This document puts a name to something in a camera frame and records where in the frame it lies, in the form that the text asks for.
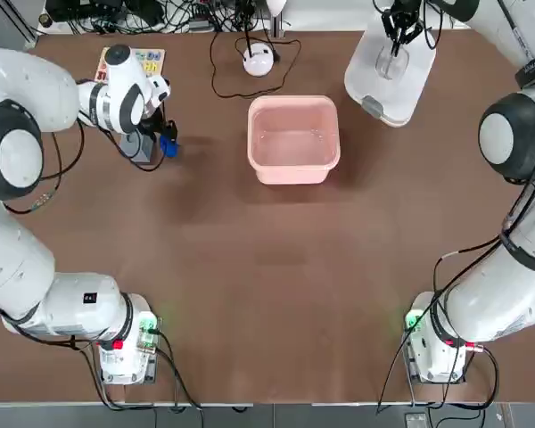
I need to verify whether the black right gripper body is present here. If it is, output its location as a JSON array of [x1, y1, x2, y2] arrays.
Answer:
[[384, 0, 423, 21]]

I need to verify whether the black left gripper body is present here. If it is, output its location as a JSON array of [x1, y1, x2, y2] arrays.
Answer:
[[137, 104, 169, 135]]

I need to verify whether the blue toy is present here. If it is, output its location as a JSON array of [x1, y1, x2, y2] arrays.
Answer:
[[159, 135, 182, 160]]

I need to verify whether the grey block with round hole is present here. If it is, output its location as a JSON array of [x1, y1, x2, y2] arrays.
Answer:
[[119, 131, 156, 165]]

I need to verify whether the white bin lid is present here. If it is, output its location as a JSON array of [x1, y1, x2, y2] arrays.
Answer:
[[343, 11, 439, 129]]

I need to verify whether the pink plastic bin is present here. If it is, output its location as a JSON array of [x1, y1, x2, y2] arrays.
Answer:
[[247, 94, 343, 186]]

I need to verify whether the colourful alphabet puzzle board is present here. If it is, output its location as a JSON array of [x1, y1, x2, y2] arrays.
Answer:
[[96, 47, 167, 84]]

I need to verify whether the white desk lamp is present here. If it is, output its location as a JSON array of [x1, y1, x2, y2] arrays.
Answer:
[[242, 0, 289, 78]]

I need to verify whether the black device box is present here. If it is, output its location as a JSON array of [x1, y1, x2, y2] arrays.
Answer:
[[44, 0, 122, 22]]

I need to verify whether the black lamp cable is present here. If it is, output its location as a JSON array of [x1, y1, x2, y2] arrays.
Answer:
[[210, 30, 302, 100]]

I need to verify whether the aluminium frame profile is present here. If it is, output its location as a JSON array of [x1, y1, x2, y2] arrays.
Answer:
[[8, 0, 39, 45]]

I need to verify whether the black left base cable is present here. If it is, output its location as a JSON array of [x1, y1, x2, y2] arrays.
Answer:
[[70, 336, 158, 412], [151, 327, 205, 428]]

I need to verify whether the black base cable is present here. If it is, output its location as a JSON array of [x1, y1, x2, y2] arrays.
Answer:
[[407, 345, 501, 411], [376, 307, 429, 414], [70, 336, 158, 412], [151, 327, 205, 428]]

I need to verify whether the black right base cable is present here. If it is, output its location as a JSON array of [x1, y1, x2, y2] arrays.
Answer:
[[376, 307, 429, 414], [407, 345, 501, 411]]

